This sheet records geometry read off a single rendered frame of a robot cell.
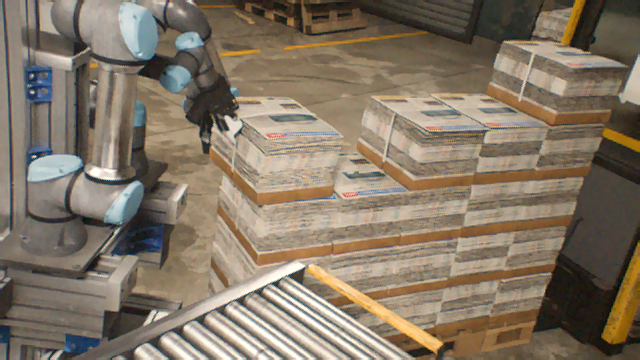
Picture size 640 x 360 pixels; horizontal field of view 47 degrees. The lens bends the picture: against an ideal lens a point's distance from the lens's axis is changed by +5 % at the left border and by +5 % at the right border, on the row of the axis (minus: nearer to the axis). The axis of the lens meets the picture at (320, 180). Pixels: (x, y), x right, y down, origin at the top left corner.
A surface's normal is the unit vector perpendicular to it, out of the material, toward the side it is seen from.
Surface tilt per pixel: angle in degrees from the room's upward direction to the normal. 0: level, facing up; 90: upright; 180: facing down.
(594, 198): 90
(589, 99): 90
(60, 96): 90
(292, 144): 90
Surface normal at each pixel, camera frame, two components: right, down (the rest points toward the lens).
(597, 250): -0.87, 0.06
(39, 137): -0.09, 0.39
